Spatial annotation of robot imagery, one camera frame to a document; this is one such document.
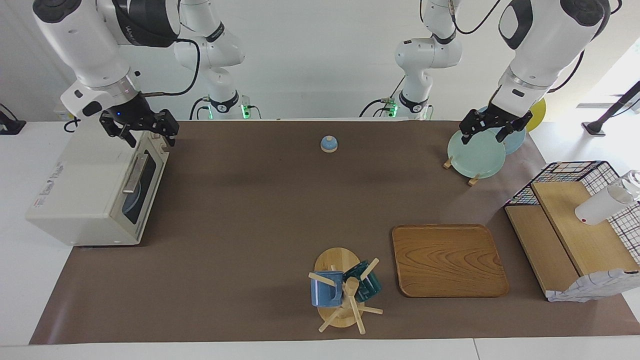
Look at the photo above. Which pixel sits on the light blue plate in rack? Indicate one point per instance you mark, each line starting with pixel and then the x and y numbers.
pixel 515 142

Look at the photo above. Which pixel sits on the light blue round plate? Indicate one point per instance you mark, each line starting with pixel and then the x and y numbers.
pixel 131 200

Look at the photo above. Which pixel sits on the blue mug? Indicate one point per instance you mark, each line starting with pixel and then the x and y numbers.
pixel 325 292

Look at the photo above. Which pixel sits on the wooden shelf with mesh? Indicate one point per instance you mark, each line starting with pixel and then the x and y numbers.
pixel 590 287

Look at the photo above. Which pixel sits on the white cup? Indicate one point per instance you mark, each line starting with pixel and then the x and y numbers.
pixel 600 207

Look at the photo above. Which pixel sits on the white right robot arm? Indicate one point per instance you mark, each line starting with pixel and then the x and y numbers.
pixel 75 40

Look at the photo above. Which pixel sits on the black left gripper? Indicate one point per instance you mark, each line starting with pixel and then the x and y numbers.
pixel 500 116

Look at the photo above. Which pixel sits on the wooden mug tree stand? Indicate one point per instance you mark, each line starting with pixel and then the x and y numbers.
pixel 337 260

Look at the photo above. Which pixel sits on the dark green mug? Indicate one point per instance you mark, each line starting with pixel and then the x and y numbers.
pixel 369 287

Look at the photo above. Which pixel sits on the wooden two-tier shelf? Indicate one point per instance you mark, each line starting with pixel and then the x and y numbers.
pixel 575 235

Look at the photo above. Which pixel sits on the wooden serving tray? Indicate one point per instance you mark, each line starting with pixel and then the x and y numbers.
pixel 450 260

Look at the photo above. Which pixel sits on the yellow plate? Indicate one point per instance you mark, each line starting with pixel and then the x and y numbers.
pixel 537 115

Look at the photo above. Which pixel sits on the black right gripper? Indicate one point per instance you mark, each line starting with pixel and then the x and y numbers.
pixel 137 115

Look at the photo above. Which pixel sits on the wooden plate rack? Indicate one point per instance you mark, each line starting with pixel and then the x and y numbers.
pixel 448 163

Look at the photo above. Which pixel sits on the oven door with glass window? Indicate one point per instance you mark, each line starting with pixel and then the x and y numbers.
pixel 152 195

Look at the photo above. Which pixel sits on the pale green plate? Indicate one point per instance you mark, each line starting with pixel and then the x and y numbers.
pixel 475 157

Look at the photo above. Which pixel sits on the black stand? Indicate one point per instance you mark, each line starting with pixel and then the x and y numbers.
pixel 595 127
pixel 10 125

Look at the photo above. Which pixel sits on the beige toaster oven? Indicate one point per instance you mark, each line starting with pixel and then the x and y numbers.
pixel 80 185

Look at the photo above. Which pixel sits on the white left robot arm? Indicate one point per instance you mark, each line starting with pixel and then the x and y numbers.
pixel 545 45

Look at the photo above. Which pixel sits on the brown table mat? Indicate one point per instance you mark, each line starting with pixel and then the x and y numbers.
pixel 250 225

